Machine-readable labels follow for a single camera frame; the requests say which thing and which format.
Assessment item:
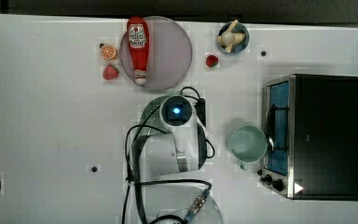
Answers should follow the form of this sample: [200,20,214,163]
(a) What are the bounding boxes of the small strawberry toy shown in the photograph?
[206,55,219,68]

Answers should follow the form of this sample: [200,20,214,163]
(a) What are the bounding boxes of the mint green strainer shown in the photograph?
[139,89,179,135]

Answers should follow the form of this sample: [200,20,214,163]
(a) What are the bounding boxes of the mint green mug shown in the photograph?
[227,125,268,171]

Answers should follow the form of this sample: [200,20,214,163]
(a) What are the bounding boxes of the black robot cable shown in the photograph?
[121,86,216,224]

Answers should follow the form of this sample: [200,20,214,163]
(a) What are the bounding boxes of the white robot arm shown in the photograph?
[129,95,224,224]

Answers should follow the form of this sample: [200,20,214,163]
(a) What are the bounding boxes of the red ketchup bottle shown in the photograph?
[127,17,150,86]

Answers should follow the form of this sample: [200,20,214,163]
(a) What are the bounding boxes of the orange slice toy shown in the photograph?
[100,43,118,61]

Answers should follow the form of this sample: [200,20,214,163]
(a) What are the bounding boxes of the large strawberry toy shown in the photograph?
[103,64,119,81]

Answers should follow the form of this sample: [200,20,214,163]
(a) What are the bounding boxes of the grey round plate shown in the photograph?
[119,16,192,91]

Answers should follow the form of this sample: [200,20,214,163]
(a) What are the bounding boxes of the blue bowl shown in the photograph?
[217,21,250,55]

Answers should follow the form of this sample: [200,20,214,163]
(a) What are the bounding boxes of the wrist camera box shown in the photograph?
[195,98,206,126]

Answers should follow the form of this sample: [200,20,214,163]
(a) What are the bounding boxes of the black toaster oven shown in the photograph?
[258,74,358,202]

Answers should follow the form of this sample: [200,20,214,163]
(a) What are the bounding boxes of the peeled banana toy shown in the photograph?
[217,20,246,53]

